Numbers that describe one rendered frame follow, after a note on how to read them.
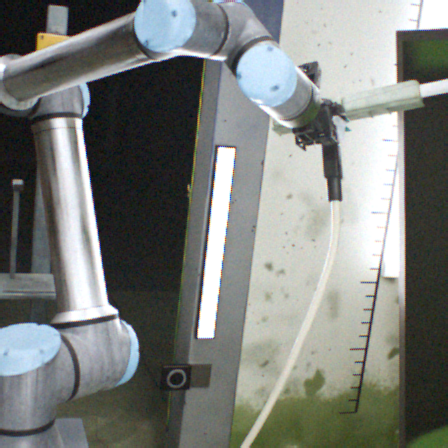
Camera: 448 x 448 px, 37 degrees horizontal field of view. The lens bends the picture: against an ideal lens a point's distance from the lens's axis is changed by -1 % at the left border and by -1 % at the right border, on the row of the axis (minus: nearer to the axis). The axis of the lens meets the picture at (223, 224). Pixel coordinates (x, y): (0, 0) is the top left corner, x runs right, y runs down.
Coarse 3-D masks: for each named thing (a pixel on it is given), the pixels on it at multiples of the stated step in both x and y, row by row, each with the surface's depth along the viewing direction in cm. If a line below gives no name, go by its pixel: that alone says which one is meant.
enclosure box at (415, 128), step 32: (416, 32) 156; (416, 64) 167; (416, 128) 171; (416, 160) 173; (416, 192) 175; (416, 224) 178; (416, 256) 180; (416, 288) 183; (416, 320) 185; (416, 352) 188; (416, 384) 190; (416, 416) 193
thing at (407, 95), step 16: (352, 96) 135; (368, 96) 134; (384, 96) 132; (400, 96) 131; (416, 96) 130; (352, 112) 135; (368, 112) 134; (384, 112) 135; (272, 128) 143; (288, 128) 142; (336, 144) 137; (336, 160) 136; (336, 176) 135; (336, 192) 135
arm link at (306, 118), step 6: (312, 84) 117; (318, 90) 117; (318, 96) 118; (312, 102) 116; (318, 102) 118; (312, 108) 117; (318, 108) 119; (306, 114) 117; (312, 114) 118; (282, 120) 118; (294, 120) 117; (300, 120) 118; (306, 120) 119; (288, 126) 121; (294, 126) 120; (300, 126) 120
